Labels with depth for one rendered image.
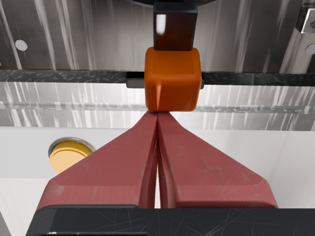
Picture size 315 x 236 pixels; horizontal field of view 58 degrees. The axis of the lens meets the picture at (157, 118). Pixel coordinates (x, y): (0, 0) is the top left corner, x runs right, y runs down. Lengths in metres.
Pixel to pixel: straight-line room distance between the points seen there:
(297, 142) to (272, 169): 0.06
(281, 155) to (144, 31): 0.31
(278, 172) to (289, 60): 0.27
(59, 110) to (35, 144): 0.05
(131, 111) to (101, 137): 0.04
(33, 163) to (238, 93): 0.20
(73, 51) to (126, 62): 0.04
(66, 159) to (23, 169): 0.06
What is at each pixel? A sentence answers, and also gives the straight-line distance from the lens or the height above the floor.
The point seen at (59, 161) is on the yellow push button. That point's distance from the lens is 0.28.
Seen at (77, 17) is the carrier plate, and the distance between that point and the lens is 0.20.
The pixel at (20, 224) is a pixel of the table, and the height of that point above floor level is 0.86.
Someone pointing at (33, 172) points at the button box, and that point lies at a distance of 0.32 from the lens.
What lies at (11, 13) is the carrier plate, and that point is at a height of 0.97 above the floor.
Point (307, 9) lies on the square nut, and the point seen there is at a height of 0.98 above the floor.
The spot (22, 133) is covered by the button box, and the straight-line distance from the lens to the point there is 0.28.
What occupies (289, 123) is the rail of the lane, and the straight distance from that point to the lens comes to 0.27.
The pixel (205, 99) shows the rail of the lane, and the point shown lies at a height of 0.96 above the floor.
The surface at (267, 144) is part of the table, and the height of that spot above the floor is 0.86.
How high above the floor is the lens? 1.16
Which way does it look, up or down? 54 degrees down
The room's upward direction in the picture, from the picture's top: 179 degrees counter-clockwise
